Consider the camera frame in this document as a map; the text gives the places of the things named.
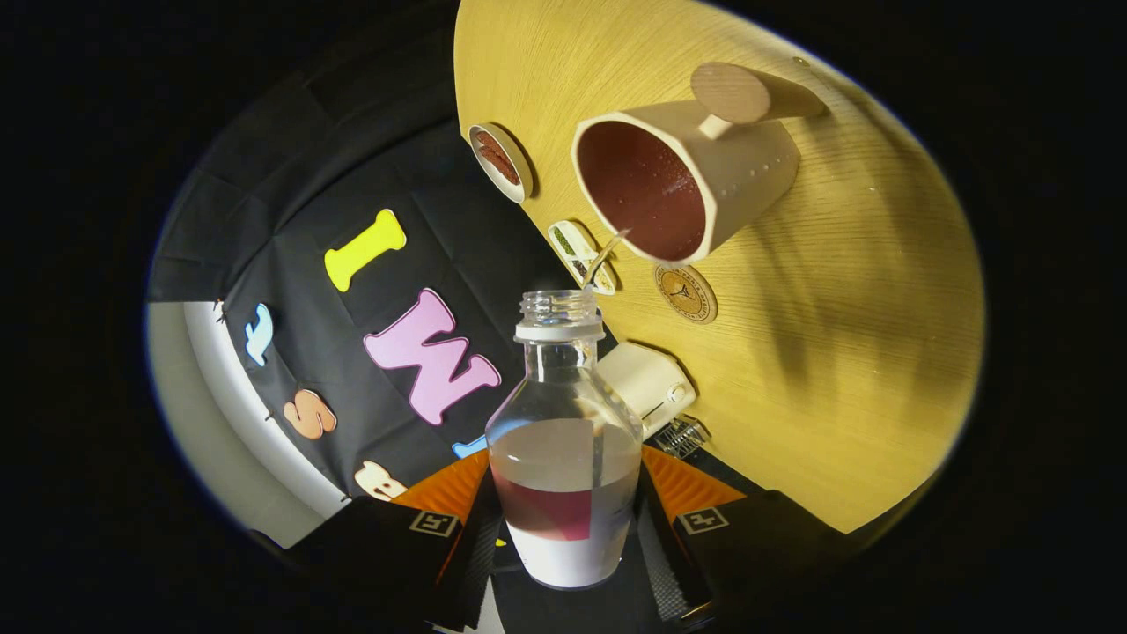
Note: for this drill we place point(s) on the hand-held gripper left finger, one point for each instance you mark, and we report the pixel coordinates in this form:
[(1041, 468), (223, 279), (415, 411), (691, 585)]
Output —
[(475, 563)]

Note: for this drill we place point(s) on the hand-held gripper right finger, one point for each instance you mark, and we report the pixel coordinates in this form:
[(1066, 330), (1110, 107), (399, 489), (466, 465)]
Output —
[(665, 563)]

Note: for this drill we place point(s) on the clear juice bottle pink label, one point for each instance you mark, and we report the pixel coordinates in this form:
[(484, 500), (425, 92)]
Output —
[(563, 458)]

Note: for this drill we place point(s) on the round cork coaster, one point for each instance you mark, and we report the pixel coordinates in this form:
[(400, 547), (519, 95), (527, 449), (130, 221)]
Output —
[(686, 294)]

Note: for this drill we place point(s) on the white toaster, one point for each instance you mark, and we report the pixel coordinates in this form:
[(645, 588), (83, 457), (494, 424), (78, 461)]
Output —
[(643, 379)]

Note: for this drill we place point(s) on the wooden table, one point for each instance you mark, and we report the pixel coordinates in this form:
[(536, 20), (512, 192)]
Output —
[(836, 352)]

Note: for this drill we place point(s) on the black backdrop cloth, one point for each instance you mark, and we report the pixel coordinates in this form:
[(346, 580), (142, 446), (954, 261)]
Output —
[(458, 238)]

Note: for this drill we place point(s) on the white divided seasoning dish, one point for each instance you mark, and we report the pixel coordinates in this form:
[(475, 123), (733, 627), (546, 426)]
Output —
[(568, 239)]

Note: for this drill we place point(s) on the white round plate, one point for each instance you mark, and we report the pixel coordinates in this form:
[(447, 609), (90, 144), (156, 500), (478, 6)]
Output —
[(521, 172)]

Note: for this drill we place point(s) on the red meat piece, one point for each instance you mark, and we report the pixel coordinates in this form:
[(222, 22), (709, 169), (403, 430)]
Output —
[(489, 147), (506, 169)]

